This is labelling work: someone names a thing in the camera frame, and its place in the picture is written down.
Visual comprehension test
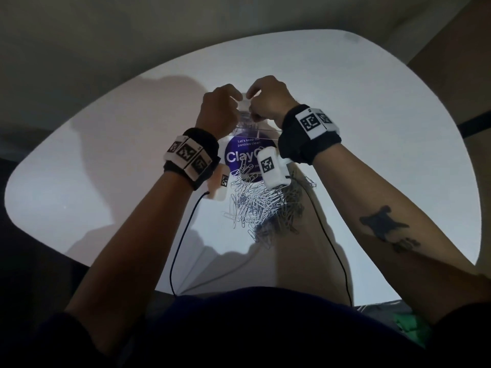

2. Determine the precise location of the person's left hand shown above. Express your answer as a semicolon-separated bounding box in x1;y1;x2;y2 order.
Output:
194;84;244;141

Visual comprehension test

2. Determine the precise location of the person's right hand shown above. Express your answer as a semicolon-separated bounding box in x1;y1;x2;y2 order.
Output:
245;75;300;129

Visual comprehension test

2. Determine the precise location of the clear plastic two-compartment box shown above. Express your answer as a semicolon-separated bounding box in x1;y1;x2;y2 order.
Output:
230;94;283;133

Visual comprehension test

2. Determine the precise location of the pile of mixed paper clips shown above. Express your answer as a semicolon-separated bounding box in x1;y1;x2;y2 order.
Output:
222;164;317;248

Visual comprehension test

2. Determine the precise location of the person's right forearm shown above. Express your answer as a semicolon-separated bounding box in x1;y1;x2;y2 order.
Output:
313;143;491;326

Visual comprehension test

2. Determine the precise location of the person's left forearm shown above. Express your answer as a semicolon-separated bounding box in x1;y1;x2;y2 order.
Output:
65;172;192;353

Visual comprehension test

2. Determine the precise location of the person's dark blue clothing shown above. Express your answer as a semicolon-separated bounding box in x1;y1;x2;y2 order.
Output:
126;287;434;368

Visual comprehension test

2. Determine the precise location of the round purple sticker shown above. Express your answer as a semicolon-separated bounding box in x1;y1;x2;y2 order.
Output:
224;134;265;173

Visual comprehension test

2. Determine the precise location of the black right wristband with markers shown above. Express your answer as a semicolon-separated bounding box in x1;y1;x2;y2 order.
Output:
278;104;342;166

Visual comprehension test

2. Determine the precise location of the black wristband with markers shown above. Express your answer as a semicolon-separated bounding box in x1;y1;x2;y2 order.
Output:
164;128;221;191
278;104;342;166

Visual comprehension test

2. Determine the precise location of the black left wristband with markers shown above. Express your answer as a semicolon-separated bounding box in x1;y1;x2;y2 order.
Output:
164;128;221;191

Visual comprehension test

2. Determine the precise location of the black bar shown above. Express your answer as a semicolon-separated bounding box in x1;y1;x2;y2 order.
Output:
456;110;491;139

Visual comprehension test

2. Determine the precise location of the green object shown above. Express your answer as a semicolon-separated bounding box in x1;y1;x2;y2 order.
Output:
391;310;432;348

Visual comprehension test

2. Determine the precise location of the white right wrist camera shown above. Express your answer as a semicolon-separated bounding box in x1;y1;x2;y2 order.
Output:
257;146;292;190

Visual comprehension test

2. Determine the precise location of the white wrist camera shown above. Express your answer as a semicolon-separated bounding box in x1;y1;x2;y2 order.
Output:
207;164;231;202
257;146;292;190

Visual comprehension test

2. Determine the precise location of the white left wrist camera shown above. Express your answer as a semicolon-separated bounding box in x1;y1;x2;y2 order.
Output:
207;164;231;202

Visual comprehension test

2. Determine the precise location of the black left camera cable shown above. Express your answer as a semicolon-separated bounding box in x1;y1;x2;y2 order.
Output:
169;191;211;297

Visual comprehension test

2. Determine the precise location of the black camera cable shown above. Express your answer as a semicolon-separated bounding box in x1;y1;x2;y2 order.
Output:
303;179;353;307
169;191;211;297

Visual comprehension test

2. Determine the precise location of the black right camera cable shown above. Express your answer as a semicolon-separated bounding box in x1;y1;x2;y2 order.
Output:
303;179;353;307

